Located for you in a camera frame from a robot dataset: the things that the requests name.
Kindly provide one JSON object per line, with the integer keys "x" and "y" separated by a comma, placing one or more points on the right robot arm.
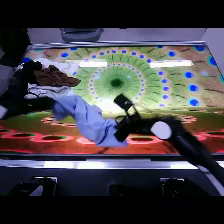
{"x": 186, "y": 143}

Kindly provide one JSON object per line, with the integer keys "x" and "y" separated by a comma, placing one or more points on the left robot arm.
{"x": 23, "y": 101}

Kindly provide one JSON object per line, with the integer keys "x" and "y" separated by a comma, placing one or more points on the silver frame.
{"x": 100, "y": 164}

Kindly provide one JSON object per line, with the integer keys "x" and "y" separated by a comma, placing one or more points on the light blue shirt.
{"x": 90, "y": 120}

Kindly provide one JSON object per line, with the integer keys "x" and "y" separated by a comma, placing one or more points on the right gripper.
{"x": 126, "y": 125}

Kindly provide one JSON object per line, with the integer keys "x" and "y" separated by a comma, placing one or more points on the white garment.
{"x": 50, "y": 91}

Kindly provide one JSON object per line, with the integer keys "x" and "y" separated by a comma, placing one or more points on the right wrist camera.
{"x": 123, "y": 101}

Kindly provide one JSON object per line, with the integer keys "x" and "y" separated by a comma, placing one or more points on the brown garment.
{"x": 55, "y": 77}

